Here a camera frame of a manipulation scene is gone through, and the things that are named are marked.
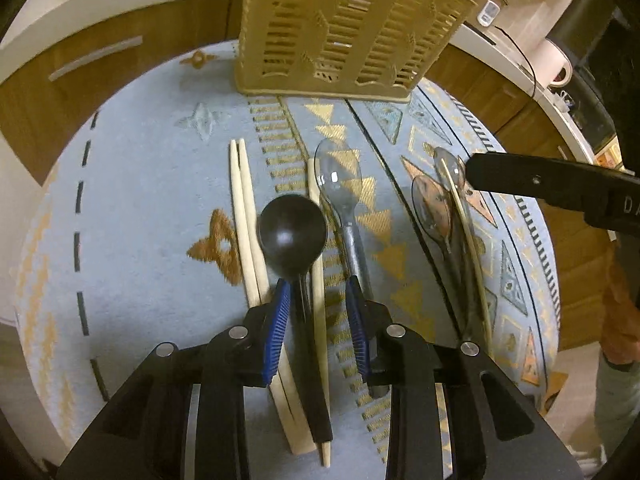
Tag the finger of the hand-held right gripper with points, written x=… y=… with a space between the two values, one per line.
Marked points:
x=525 y=177

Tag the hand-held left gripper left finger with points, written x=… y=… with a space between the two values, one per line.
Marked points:
x=277 y=330

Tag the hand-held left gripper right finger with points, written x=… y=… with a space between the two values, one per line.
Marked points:
x=356 y=330

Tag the clear plastic spoon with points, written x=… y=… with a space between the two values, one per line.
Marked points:
x=430 y=215
x=450 y=167

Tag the black spoon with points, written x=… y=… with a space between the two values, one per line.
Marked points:
x=292 y=235

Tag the tan plastic utensil holder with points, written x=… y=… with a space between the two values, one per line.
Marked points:
x=350 y=35

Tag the white electric kettle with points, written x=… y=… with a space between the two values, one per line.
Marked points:
x=552 y=60

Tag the blue patterned tablecloth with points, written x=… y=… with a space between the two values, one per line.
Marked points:
x=150 y=210

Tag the person's leg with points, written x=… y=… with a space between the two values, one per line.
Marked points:
x=617 y=410

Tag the white shoe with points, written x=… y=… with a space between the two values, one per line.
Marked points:
x=590 y=455

